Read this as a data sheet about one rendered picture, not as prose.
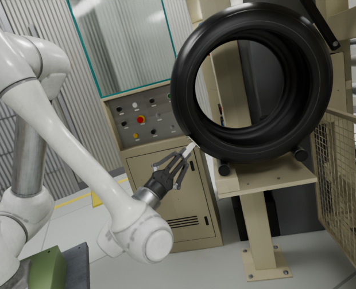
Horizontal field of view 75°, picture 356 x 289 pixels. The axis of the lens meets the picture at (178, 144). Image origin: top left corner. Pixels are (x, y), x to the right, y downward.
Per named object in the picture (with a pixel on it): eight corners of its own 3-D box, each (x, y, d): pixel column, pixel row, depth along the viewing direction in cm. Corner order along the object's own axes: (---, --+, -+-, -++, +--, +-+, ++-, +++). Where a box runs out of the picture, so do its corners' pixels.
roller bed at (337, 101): (297, 117, 127) (290, 62, 119) (325, 111, 125) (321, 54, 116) (313, 125, 109) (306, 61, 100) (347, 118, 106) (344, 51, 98)
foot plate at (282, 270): (240, 249, 167) (239, 247, 166) (278, 245, 162) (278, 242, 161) (247, 282, 141) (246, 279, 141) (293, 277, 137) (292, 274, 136)
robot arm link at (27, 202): (-16, 243, 87) (26, 209, 108) (25, 256, 87) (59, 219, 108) (-11, 24, 62) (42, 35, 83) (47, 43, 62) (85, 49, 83)
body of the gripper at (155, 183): (139, 186, 78) (156, 166, 82) (157, 202, 79) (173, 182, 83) (144, 184, 71) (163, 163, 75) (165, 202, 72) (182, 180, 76)
